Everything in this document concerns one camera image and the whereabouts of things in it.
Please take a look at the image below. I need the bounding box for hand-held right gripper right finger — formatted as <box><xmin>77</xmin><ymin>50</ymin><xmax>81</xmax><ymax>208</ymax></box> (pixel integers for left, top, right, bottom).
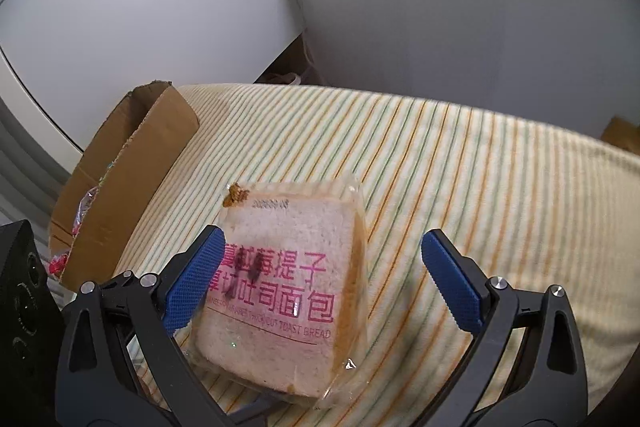
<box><xmin>421</xmin><ymin>229</ymin><xmax>589</xmax><ymax>427</ymax></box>

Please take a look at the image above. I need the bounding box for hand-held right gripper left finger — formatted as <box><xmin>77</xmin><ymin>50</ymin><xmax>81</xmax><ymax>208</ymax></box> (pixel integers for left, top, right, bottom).
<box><xmin>55</xmin><ymin>225</ymin><xmax>227</xmax><ymax>427</ymax></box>

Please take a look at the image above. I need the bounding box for toast bread packet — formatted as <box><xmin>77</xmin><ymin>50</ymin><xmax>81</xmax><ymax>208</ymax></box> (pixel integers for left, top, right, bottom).
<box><xmin>187</xmin><ymin>174</ymin><xmax>374</xmax><ymax>411</ymax></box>

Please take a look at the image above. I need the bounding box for small clear snack packet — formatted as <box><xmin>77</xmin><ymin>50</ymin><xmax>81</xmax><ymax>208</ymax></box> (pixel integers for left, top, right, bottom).
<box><xmin>74</xmin><ymin>187</ymin><xmax>108</xmax><ymax>240</ymax></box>

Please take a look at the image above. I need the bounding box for brown cardboard box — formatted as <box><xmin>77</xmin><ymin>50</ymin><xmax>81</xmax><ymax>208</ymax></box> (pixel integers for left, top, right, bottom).
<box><xmin>47</xmin><ymin>80</ymin><xmax>201</xmax><ymax>293</ymax></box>

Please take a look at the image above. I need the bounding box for striped bed sheet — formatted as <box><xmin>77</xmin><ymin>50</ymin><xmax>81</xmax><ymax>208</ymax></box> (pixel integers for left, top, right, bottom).
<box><xmin>112</xmin><ymin>82</ymin><xmax>640</xmax><ymax>427</ymax></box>

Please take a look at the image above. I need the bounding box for white wardrobe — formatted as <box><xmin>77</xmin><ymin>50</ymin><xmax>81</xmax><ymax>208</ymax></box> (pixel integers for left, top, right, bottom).
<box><xmin>0</xmin><ymin>0</ymin><xmax>307</xmax><ymax>154</ymax></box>

